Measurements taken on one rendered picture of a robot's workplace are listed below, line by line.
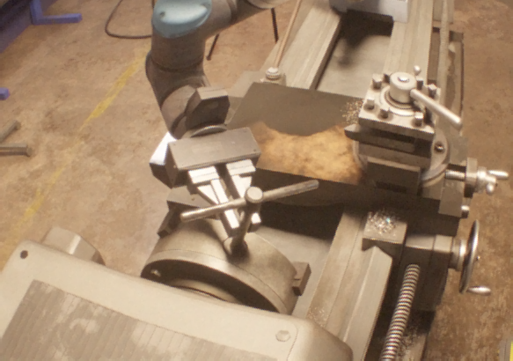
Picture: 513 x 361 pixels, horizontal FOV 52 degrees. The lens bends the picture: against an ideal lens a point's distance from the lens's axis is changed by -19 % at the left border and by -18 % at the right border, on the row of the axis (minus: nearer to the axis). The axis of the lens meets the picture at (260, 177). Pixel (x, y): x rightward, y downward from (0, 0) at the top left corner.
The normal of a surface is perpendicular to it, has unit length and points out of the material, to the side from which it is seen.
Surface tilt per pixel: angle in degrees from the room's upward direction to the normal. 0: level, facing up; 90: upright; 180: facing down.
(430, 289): 90
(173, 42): 101
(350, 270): 0
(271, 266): 46
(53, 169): 0
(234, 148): 21
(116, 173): 0
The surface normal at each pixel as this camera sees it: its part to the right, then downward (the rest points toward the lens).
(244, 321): -0.08, -0.72
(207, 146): 0.25, -0.59
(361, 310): 0.48, -0.49
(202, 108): 0.39, 0.79
